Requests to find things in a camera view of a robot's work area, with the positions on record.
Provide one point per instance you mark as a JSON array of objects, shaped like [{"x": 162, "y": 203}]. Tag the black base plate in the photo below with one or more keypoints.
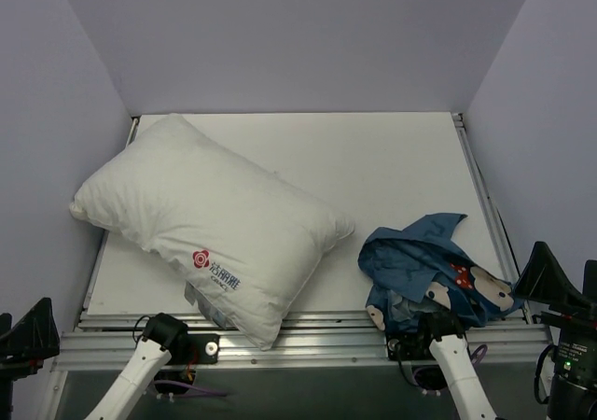
[
  {"x": 200, "y": 345},
  {"x": 408, "y": 346}
]

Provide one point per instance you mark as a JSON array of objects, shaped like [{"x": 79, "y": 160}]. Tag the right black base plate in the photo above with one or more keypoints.
[{"x": 408, "y": 346}]

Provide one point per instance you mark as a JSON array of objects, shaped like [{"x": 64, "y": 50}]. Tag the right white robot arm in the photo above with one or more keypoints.
[{"x": 572, "y": 393}]

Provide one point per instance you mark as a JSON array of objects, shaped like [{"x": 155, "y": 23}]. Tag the blue cartoon print pillowcase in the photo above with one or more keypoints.
[{"x": 420, "y": 270}]

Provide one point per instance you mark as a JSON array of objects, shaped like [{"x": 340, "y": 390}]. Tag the right aluminium side rail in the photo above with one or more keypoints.
[{"x": 494, "y": 222}]

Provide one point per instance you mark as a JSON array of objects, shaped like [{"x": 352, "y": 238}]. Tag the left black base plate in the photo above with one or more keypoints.
[{"x": 200, "y": 345}]

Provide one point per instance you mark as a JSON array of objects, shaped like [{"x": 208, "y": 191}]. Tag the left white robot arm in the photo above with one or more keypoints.
[{"x": 119, "y": 400}]

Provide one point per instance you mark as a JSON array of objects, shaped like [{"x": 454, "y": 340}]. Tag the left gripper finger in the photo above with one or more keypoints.
[
  {"x": 35, "y": 336},
  {"x": 5, "y": 334}
]

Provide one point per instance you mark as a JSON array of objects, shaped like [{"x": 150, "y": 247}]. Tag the left aluminium side rail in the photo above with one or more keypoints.
[{"x": 105, "y": 234}]

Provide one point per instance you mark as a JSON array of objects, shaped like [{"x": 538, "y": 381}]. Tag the aluminium side rail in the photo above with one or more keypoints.
[
  {"x": 105, "y": 234},
  {"x": 494, "y": 222}
]

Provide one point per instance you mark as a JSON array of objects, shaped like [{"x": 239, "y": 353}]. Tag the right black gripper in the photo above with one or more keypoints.
[{"x": 564, "y": 318}]

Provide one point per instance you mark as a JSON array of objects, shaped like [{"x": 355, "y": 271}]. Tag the aluminium front rail frame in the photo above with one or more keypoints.
[{"x": 316, "y": 340}]

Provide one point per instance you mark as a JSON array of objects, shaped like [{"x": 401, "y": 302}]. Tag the white pillow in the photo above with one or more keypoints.
[{"x": 246, "y": 241}]

